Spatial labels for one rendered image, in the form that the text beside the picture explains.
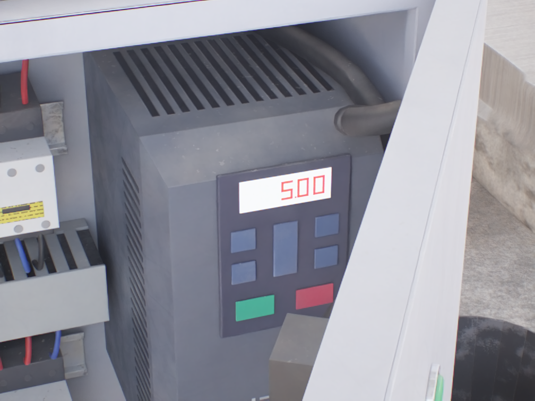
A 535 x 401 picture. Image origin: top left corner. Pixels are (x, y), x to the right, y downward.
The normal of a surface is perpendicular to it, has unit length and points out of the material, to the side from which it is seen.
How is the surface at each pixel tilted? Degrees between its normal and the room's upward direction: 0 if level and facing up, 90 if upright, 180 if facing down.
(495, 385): 82
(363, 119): 66
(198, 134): 25
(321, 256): 90
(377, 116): 62
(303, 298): 90
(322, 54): 45
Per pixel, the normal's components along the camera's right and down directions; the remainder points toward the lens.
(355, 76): -0.16, -0.70
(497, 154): -0.90, 0.18
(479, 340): -0.29, 0.33
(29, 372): 0.33, 0.46
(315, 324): 0.00, -0.88
